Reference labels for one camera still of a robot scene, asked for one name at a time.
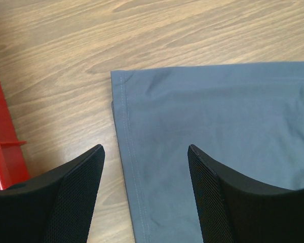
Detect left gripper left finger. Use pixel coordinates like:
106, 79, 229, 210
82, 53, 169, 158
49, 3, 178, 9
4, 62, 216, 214
0, 144, 105, 242

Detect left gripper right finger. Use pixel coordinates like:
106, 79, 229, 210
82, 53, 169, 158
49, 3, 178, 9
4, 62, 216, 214
187, 145, 304, 243

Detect grey t shirt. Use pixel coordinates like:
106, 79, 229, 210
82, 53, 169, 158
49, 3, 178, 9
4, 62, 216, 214
111, 62, 304, 242

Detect red plastic bin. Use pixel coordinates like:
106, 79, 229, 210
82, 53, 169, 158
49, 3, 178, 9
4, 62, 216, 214
0, 84, 30, 190

